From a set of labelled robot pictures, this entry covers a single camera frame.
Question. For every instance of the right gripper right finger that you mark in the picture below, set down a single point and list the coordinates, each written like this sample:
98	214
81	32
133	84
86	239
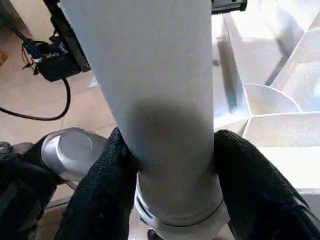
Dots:
262	200

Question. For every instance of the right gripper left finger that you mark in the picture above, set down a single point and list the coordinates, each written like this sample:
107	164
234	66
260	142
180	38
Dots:
100	200

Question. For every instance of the white plastic table leg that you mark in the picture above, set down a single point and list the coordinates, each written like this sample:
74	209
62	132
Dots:
155	75

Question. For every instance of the white plastic table top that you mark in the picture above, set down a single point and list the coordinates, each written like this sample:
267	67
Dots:
275	130

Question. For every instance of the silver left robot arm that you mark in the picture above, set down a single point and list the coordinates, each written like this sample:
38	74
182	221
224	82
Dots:
67	152

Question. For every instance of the black metal frame bar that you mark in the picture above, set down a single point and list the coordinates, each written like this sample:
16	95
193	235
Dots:
70	37

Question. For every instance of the black adapter box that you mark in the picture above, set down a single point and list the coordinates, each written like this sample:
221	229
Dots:
55	62

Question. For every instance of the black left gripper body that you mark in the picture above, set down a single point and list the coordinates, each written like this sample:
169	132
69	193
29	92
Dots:
228	5

